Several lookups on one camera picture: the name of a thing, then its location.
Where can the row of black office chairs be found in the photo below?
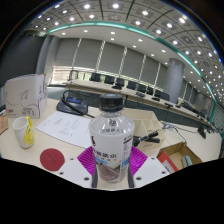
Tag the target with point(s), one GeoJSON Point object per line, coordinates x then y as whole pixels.
{"type": "Point", "coordinates": [120, 81]}

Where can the long curved conference desk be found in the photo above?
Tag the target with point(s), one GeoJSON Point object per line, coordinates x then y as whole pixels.
{"type": "Point", "coordinates": [96, 87]}

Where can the open cardboard box red edge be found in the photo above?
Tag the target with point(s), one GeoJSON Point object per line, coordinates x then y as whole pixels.
{"type": "Point", "coordinates": [176, 151]}

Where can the group of ceiling lights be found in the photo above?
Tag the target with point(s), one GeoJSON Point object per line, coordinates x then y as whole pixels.
{"type": "Point", "coordinates": [115, 5]}

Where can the small grey-green case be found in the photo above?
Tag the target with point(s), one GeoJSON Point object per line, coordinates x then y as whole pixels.
{"type": "Point", "coordinates": [187, 161]}

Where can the white paper carton box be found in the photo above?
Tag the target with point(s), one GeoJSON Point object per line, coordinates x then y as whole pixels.
{"type": "Point", "coordinates": [25, 96]}

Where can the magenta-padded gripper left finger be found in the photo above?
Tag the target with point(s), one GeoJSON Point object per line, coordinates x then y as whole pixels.
{"type": "Point", "coordinates": [71, 170]}

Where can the white divided organizer box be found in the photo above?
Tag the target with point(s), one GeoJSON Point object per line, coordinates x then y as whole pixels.
{"type": "Point", "coordinates": [145, 121]}

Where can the clear water bottle black cap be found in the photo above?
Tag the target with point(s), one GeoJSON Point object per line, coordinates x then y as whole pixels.
{"type": "Point", "coordinates": [111, 140]}

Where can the flat round red coaster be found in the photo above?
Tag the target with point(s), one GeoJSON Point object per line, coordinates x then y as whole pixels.
{"type": "Point", "coordinates": [52, 160]}

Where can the white printed paper sheet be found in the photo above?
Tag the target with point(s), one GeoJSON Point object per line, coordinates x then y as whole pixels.
{"type": "Point", "coordinates": [66, 128]}

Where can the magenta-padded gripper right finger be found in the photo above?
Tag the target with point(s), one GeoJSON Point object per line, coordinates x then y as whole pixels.
{"type": "Point", "coordinates": [151, 170]}

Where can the black desk phone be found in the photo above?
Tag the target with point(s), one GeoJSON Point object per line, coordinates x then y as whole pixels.
{"type": "Point", "coordinates": [71, 106]}

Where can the white mug with yellow print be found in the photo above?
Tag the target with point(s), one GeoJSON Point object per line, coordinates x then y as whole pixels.
{"type": "Point", "coordinates": [21, 133]}

